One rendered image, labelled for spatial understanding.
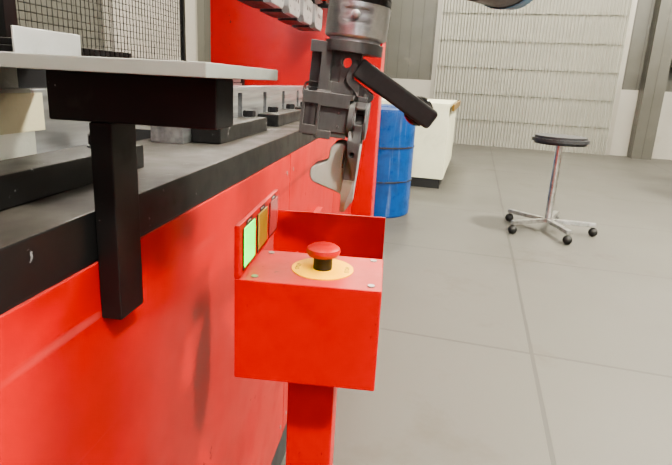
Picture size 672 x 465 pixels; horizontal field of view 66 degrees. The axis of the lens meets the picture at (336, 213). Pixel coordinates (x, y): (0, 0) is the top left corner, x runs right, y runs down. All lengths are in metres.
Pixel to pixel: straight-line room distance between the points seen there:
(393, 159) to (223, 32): 1.69
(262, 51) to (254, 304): 2.17
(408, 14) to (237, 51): 7.43
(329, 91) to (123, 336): 0.36
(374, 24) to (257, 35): 2.07
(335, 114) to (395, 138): 3.22
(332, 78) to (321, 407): 0.42
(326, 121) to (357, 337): 0.26
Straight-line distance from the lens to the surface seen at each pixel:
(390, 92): 0.64
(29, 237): 0.43
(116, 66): 0.38
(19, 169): 0.52
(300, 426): 0.73
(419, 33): 9.90
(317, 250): 0.58
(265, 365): 0.61
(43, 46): 0.52
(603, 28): 9.97
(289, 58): 2.64
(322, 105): 0.63
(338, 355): 0.59
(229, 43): 2.73
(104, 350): 0.54
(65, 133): 0.66
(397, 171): 3.91
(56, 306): 0.46
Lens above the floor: 0.99
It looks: 14 degrees down
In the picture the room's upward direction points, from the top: 3 degrees clockwise
